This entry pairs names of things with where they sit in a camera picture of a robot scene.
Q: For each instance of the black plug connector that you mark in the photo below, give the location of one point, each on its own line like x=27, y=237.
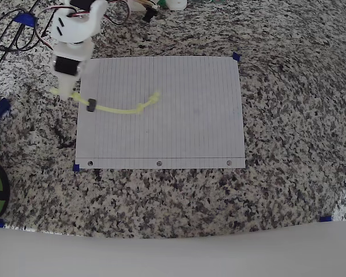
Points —
x=148, y=15

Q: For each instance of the white printed robot arm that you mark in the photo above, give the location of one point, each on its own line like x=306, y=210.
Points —
x=75, y=26

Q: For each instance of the large blue tape piece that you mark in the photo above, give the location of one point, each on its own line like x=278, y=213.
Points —
x=26, y=19

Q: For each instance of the lined notebook paper sheet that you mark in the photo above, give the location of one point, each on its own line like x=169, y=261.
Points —
x=167, y=130

